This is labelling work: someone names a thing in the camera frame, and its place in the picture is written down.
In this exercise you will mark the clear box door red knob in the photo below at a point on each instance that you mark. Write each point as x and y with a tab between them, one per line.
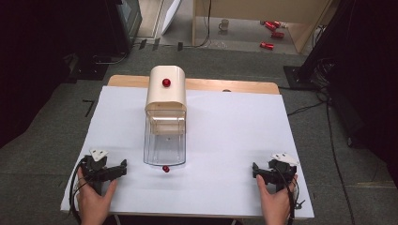
165	150

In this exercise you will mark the white paper sheet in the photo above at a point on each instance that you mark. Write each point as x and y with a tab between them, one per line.
225	150

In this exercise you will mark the cream bread box red knob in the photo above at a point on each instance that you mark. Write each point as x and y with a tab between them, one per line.
165	93

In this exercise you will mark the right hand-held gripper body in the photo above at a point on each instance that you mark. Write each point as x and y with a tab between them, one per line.
280	173

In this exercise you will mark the black stand base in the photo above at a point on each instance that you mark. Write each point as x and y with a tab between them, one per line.
297	76

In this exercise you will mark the black monitor cabinet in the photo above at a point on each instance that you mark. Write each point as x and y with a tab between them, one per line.
125	22

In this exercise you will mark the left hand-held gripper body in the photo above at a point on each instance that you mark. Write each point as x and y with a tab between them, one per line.
95	164

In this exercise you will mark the red can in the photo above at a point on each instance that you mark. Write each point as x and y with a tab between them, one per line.
266	46
277	35
271	25

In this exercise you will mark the wooden table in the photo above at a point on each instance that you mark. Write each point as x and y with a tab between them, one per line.
206	84

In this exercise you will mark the person's right hand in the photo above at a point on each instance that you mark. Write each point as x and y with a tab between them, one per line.
275	203

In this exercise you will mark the person's left hand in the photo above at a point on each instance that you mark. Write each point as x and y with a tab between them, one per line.
94	203

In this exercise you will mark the beige mug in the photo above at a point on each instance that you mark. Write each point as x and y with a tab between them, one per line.
223	25

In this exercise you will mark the white board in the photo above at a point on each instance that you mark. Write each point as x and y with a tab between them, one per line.
171	14

